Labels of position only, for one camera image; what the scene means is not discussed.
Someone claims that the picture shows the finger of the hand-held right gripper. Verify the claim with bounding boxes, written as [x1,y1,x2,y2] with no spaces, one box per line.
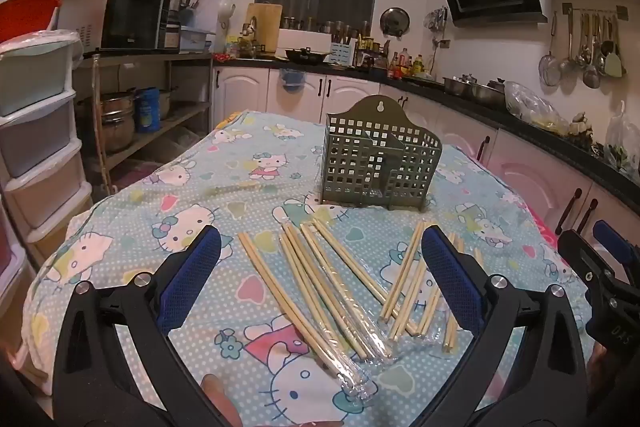
[593,220,640,274]
[557,229,609,294]

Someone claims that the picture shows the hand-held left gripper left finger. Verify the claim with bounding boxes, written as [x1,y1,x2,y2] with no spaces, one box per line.
[52,224,223,427]

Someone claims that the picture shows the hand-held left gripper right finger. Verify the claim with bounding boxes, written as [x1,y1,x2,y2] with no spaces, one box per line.
[414,224,589,427]

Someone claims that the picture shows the bunch of wooden chopsticks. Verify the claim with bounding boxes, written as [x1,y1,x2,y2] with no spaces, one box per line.
[237,218,487,402]

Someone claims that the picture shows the green perforated utensil holder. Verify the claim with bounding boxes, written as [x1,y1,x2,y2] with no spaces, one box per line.
[320,96,444,212]

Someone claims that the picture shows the person's left hand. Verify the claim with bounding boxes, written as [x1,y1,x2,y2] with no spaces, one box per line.
[202,373,242,427]

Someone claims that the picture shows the cartoon cat printed blanket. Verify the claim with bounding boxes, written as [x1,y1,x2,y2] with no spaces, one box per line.
[22,109,601,427]

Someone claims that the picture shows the plastic bag of greens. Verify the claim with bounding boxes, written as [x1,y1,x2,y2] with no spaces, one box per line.
[604,101,640,175]

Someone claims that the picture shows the black kitchen countertop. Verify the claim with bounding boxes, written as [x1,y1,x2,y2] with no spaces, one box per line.
[214,56,640,204]

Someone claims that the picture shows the clear plastic food bag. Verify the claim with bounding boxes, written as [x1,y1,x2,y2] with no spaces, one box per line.
[504,81,572,134]

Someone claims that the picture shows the wooden shelf rack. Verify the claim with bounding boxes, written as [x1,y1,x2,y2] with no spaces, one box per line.
[75,51,216,200]

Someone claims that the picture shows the large steel stockpot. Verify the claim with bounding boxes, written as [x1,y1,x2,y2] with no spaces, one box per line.
[96,92,138,154]

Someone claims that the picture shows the blue tin can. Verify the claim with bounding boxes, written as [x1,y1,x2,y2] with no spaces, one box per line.
[135,88,161,131]

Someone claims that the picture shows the row of hanging ladles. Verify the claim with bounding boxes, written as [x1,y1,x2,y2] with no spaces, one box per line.
[560,4,629,90]

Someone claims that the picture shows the white lower kitchen cabinets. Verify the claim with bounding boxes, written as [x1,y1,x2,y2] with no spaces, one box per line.
[212,66,640,268]

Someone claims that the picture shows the row of sauce bottles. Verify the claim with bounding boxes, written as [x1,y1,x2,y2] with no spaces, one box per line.
[357,36,427,80]

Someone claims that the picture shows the plastic drawer cabinet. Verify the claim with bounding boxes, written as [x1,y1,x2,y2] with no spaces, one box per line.
[0,31,95,260]

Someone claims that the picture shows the blue plastic bag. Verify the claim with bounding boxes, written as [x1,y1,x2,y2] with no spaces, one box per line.
[279,67,306,91]

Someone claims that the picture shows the light blue dish bin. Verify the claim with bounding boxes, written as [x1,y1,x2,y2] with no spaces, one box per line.
[178,26,217,54]

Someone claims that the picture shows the light blue knife block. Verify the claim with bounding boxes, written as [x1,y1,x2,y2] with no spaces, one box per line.
[330,39,357,66]

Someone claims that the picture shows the black wok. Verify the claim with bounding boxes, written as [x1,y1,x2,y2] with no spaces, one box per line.
[284,48,334,66]

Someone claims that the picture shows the steel pot lid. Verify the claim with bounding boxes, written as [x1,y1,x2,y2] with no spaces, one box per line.
[380,7,410,39]

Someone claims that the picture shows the wooden cutting board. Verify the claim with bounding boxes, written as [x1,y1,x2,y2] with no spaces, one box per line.
[245,3,282,51]

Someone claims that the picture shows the white countertop box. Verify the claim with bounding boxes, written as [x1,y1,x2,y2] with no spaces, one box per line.
[277,28,334,52]

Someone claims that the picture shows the black microwave oven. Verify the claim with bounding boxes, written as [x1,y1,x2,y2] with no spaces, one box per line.
[56,0,171,54]

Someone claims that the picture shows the red plastic basin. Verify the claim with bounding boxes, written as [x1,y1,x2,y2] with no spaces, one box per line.
[0,0,63,44]

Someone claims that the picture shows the wire mesh strainer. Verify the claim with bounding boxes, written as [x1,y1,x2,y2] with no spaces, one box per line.
[538,13,562,88]

